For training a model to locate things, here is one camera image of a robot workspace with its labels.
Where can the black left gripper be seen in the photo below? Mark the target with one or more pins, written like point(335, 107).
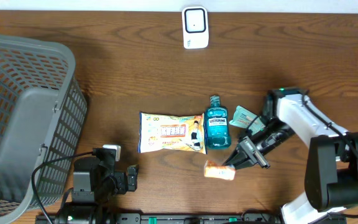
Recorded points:
point(122, 185)

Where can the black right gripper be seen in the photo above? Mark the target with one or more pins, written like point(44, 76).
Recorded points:
point(255, 155)

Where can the orange tissue pack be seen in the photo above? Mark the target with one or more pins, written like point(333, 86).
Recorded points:
point(213, 170)

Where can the mint green wipes packet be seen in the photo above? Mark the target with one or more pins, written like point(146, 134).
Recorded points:
point(243, 118)

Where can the teal mouthwash bottle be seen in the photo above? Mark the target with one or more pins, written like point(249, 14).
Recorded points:
point(216, 125)

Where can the wet wipes pack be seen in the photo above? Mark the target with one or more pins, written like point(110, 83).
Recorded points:
point(180, 133)

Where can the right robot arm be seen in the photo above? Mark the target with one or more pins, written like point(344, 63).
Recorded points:
point(331, 178)

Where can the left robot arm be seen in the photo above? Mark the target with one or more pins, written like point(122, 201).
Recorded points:
point(95, 181)

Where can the white barcode scanner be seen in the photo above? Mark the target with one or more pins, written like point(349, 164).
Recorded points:
point(195, 27)

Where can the grey plastic basket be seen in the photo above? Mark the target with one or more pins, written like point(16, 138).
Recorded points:
point(42, 112)

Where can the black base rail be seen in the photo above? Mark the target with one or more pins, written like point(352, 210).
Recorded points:
point(136, 218)

